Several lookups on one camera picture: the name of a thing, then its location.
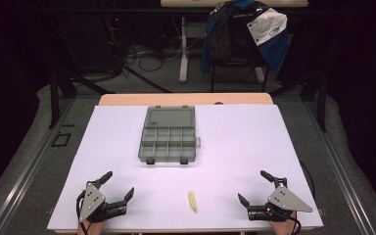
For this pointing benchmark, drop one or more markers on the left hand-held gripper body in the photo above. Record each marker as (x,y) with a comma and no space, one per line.
(92,199)

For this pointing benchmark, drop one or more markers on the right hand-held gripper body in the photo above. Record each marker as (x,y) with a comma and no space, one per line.
(282,199)

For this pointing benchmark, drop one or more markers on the thin yellow stick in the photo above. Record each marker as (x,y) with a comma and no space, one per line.
(192,200)

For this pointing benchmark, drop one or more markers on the grey plastic compartment box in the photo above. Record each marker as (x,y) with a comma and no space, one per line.
(169,135)

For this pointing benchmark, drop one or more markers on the person's right hand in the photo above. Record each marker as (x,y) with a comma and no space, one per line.
(282,226)

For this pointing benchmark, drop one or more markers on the person's left hand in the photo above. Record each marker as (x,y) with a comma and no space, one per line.
(90,227)

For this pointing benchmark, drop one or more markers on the white table cover sheet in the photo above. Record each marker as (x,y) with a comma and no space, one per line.
(225,156)

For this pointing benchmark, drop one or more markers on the black metal stand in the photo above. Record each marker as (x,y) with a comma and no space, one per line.
(55,98)

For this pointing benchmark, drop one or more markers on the black chair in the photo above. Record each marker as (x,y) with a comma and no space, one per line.
(238,70)

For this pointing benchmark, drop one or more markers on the white desk leg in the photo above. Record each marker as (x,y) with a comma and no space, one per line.
(183,49)

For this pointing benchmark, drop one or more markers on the beige desk top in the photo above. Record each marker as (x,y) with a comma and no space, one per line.
(182,3)

